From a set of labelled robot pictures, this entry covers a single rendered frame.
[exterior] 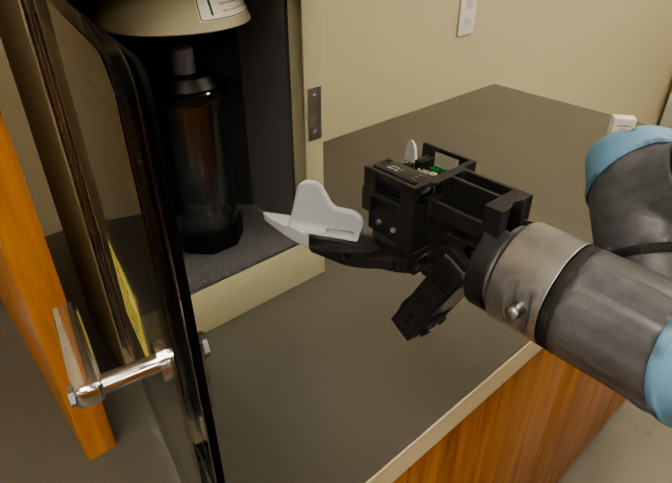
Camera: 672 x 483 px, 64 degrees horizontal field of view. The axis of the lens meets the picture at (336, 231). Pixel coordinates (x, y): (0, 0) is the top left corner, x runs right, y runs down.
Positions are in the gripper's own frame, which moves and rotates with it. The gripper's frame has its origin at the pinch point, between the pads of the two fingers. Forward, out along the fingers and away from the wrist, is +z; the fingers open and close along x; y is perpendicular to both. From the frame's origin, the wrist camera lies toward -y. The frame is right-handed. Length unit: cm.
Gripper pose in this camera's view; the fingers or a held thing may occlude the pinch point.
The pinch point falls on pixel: (327, 194)
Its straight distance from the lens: 51.8
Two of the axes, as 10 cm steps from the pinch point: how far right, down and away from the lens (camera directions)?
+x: -7.5, 3.5, -5.5
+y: -0.1, -8.5, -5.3
